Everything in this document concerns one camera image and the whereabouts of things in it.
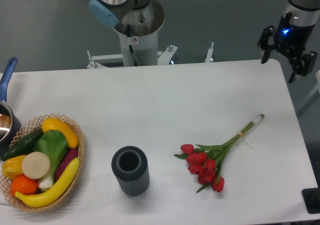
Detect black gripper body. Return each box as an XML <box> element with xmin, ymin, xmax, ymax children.
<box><xmin>271</xmin><ymin>11</ymin><xmax>315</xmax><ymax>59</ymax></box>

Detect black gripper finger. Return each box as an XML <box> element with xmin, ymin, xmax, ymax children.
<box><xmin>257</xmin><ymin>25</ymin><xmax>276</xmax><ymax>64</ymax></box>
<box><xmin>287</xmin><ymin>50</ymin><xmax>318</xmax><ymax>84</ymax></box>

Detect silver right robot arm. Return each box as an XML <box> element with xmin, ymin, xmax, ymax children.
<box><xmin>257</xmin><ymin>0</ymin><xmax>320</xmax><ymax>70</ymax></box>

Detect black device at table edge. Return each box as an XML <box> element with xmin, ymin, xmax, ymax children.
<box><xmin>301</xmin><ymin>187</ymin><xmax>320</xmax><ymax>214</ymax></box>

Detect red tulip bouquet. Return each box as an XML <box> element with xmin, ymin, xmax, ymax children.
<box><xmin>174</xmin><ymin>113</ymin><xmax>265</xmax><ymax>194</ymax></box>

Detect dark grey ribbed vase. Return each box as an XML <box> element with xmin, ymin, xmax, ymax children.
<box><xmin>111</xmin><ymin>146</ymin><xmax>150</xmax><ymax>196</ymax></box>

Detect purple eggplant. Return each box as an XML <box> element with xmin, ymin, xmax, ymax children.
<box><xmin>54</xmin><ymin>148</ymin><xmax>78</xmax><ymax>181</ymax></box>

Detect green bok choy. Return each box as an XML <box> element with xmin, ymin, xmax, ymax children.
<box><xmin>33</xmin><ymin>130</ymin><xmax>68</xmax><ymax>191</ymax></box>

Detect woven wicker basket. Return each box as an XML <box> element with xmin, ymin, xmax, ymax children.
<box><xmin>0</xmin><ymin>113</ymin><xmax>85</xmax><ymax>213</ymax></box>

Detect dark green cucumber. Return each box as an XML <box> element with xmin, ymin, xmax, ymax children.
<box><xmin>0</xmin><ymin>128</ymin><xmax>44</xmax><ymax>161</ymax></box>

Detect beige round disc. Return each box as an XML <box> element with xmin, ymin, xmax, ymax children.
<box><xmin>21</xmin><ymin>151</ymin><xmax>51</xmax><ymax>180</ymax></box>

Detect orange fruit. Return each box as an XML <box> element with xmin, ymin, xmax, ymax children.
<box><xmin>10</xmin><ymin>175</ymin><xmax>38</xmax><ymax>198</ymax></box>

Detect yellow banana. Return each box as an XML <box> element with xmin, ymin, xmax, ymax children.
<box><xmin>15</xmin><ymin>157</ymin><xmax>80</xmax><ymax>208</ymax></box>

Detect yellow bell pepper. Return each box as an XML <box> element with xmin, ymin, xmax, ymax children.
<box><xmin>1</xmin><ymin>155</ymin><xmax>26</xmax><ymax>180</ymax></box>

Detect white metal base frame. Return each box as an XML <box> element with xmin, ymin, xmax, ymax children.
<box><xmin>86</xmin><ymin>42</ymin><xmax>215</xmax><ymax>69</ymax></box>

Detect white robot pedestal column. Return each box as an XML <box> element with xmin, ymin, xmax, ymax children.
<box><xmin>113</xmin><ymin>28</ymin><xmax>159</xmax><ymax>67</ymax></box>

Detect blue handled saucepan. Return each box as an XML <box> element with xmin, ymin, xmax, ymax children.
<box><xmin>0</xmin><ymin>57</ymin><xmax>22</xmax><ymax>156</ymax></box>

